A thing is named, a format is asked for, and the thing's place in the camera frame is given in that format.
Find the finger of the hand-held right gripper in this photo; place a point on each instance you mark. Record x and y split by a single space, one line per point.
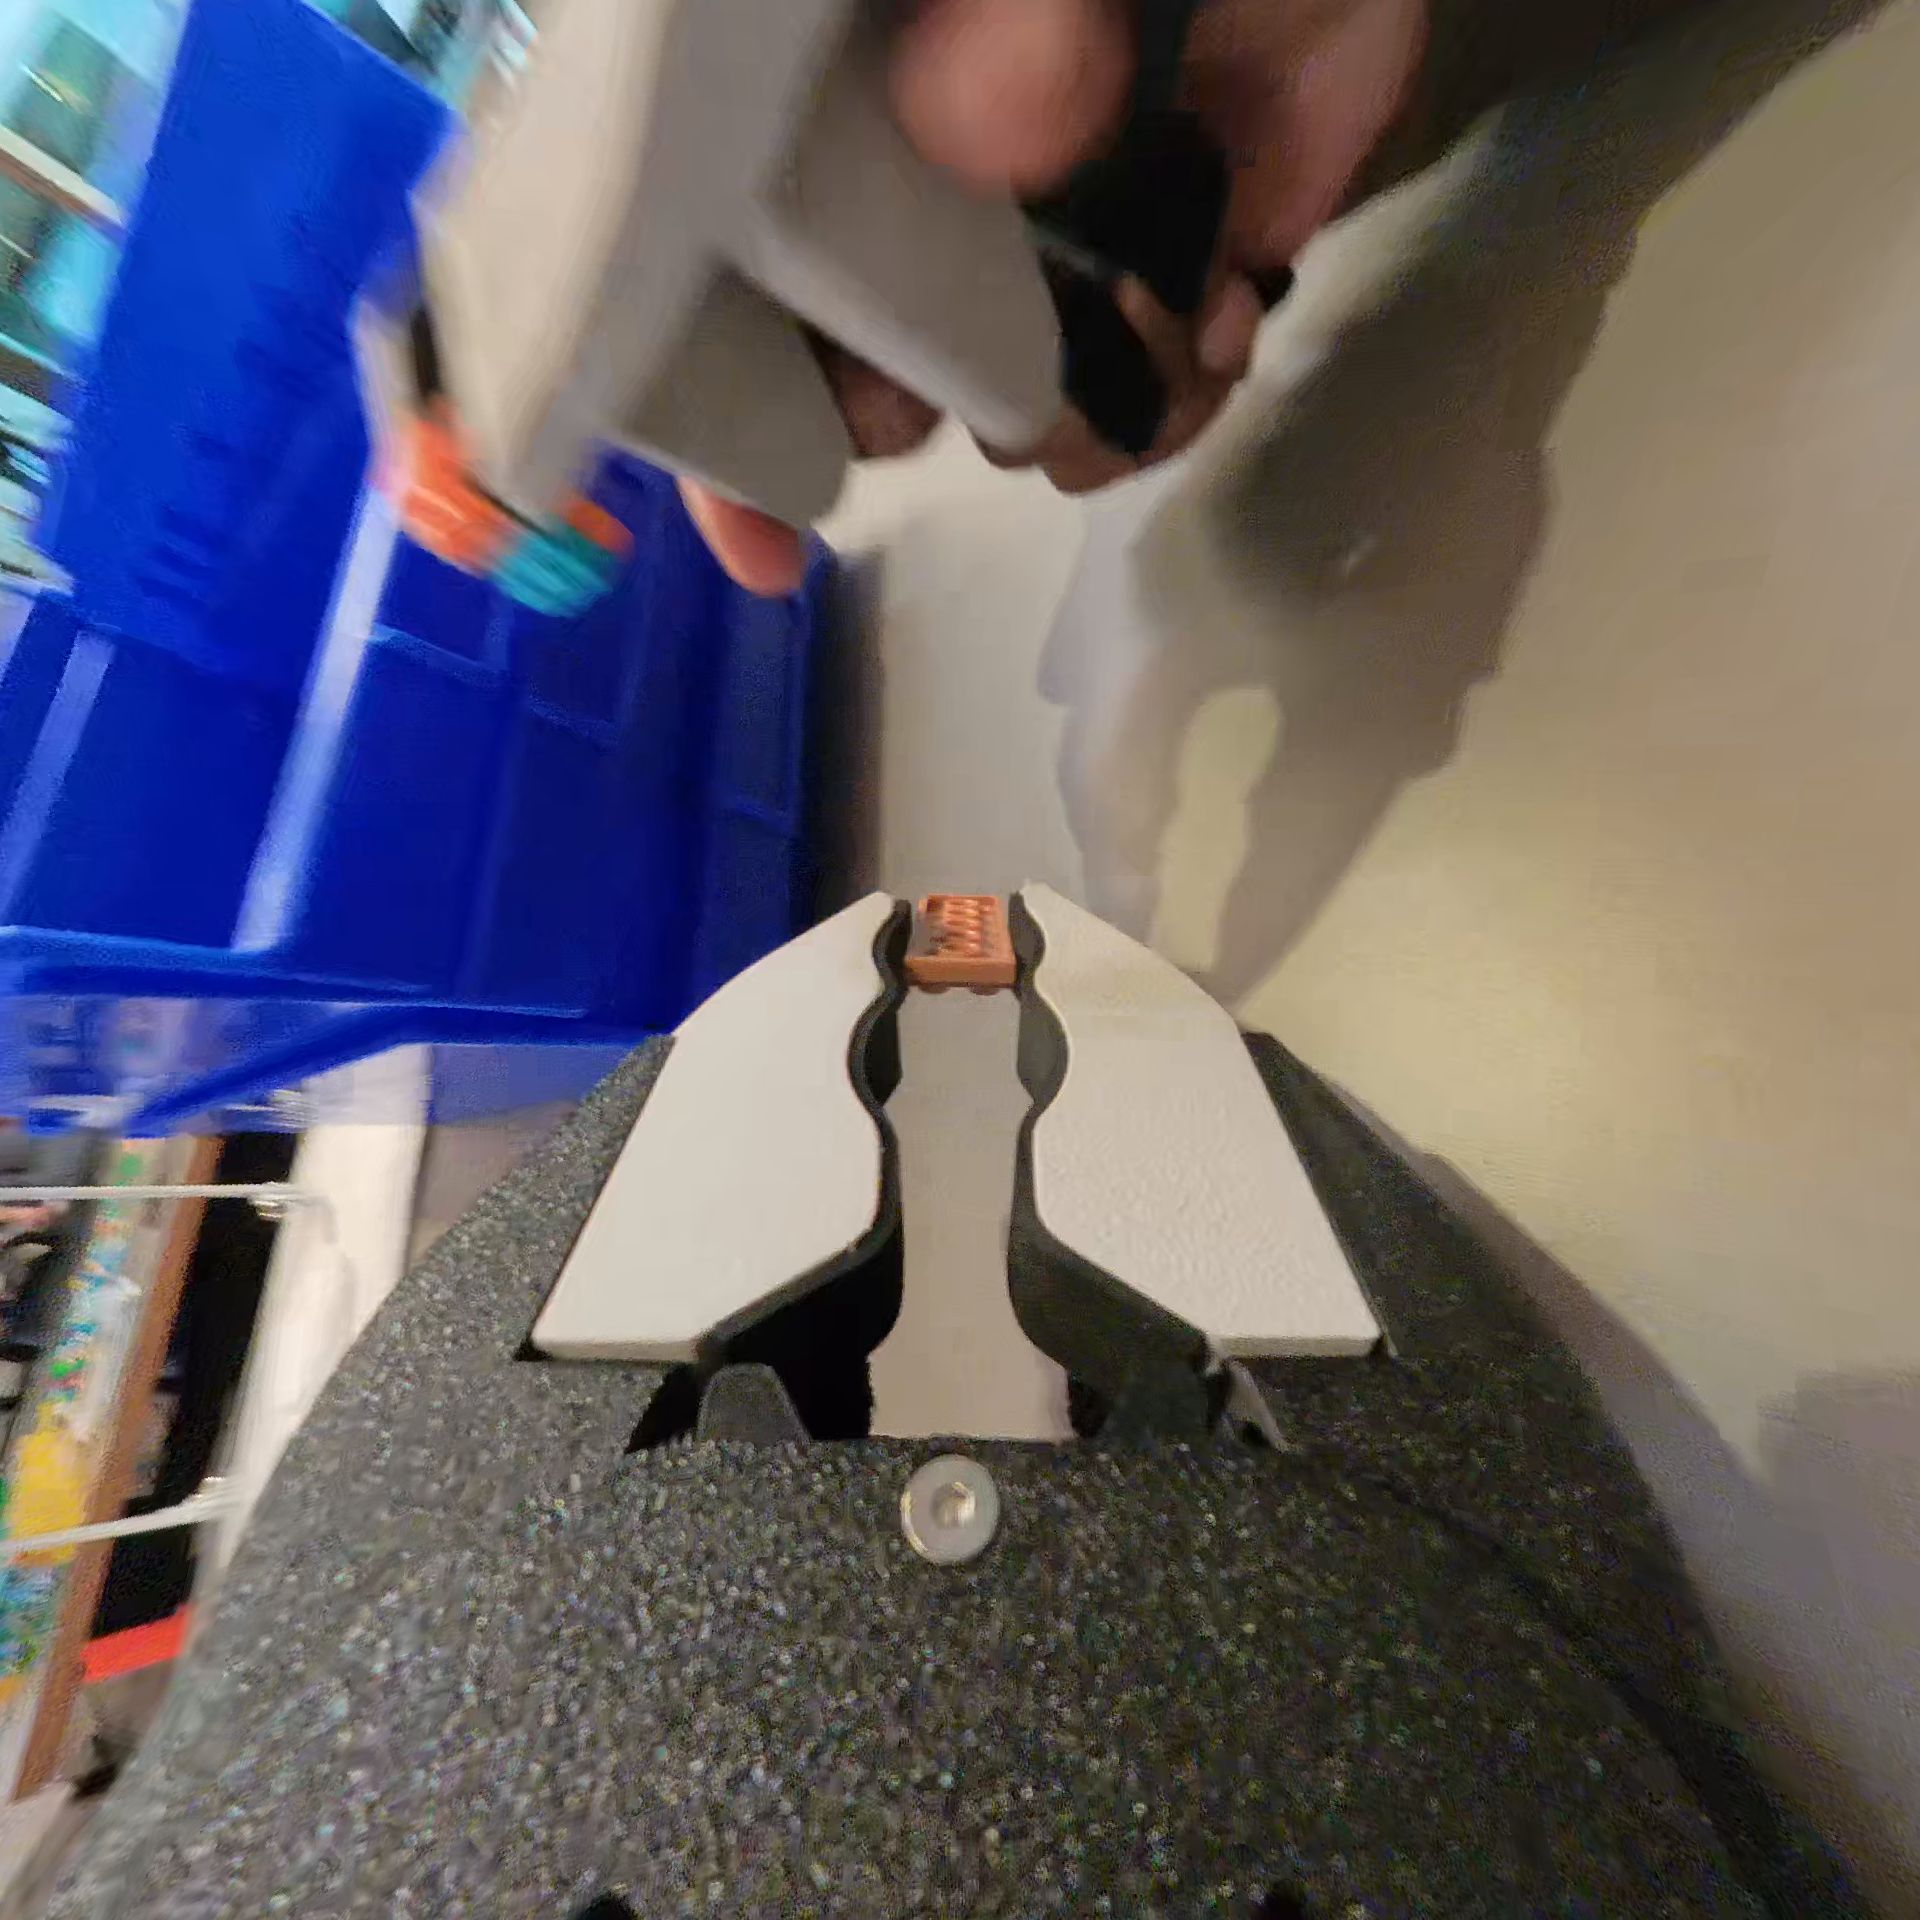
735 406
555 224

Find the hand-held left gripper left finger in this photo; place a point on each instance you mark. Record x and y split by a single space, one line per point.
721 1170

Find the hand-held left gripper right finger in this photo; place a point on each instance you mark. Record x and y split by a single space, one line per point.
1184 1154

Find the orange teal brick assembly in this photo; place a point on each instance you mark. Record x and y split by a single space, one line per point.
451 494

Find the brown studded plate brick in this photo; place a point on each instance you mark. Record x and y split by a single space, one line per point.
967 944

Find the blue plastic bin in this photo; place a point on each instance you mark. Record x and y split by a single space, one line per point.
300 750

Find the person's right hand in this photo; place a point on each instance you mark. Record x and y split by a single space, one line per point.
1305 120

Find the colourful printed box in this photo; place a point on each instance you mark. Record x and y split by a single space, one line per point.
90 1424

